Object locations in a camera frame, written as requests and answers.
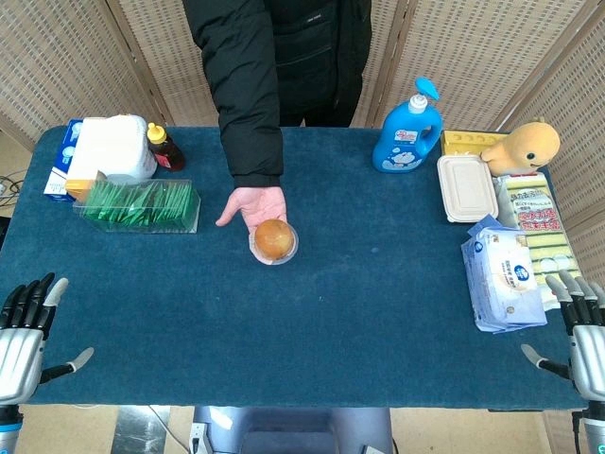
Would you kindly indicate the black jacket sleeve forearm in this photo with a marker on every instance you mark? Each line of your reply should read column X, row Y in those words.
column 246, row 94

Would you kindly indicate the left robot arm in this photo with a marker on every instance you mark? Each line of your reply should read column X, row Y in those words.
column 8, row 428

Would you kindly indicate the person in black jacket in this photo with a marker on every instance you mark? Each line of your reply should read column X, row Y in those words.
column 321, row 57

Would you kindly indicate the honey bottle with yellow cap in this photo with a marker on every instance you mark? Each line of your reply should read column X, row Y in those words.
column 164, row 147

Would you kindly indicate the yellow egg tray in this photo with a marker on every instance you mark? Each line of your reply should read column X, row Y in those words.
column 468, row 142

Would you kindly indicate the yellow plush toy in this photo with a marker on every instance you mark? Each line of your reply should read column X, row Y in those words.
column 524, row 146

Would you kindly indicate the blue white carton box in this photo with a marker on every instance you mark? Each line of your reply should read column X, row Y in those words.
column 59, row 161

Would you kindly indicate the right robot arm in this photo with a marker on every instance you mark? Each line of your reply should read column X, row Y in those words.
column 594, row 425

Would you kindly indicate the person's bare hand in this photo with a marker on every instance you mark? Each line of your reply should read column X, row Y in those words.
column 257, row 208

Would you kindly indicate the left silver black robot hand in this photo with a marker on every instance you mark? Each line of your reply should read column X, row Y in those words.
column 21, row 338

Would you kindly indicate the blue detergent pump bottle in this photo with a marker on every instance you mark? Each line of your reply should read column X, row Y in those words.
column 406, row 137

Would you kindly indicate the beige lidded food container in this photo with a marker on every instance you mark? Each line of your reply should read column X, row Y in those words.
column 467, row 188

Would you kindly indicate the robot base body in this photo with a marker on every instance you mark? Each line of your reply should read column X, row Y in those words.
column 288, row 430

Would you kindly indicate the blue wet wipes pack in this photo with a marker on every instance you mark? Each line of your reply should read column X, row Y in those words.
column 503, row 279

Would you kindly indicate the small orange box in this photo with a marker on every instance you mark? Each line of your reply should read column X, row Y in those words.
column 82, row 186

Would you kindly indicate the clear box of green packets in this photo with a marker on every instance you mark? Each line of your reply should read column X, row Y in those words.
column 142, row 208

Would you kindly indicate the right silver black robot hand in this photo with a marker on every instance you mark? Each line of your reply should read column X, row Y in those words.
column 586, row 340

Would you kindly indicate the yellow sponge pack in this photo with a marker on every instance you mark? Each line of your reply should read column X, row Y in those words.
column 539, row 222

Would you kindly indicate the dark blue table cloth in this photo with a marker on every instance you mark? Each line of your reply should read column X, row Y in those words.
column 293, row 307

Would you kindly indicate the clear cup of brown sauce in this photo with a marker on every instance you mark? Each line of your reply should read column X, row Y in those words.
column 275, row 240

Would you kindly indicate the woven folding screen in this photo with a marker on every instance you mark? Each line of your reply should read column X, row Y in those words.
column 472, row 57

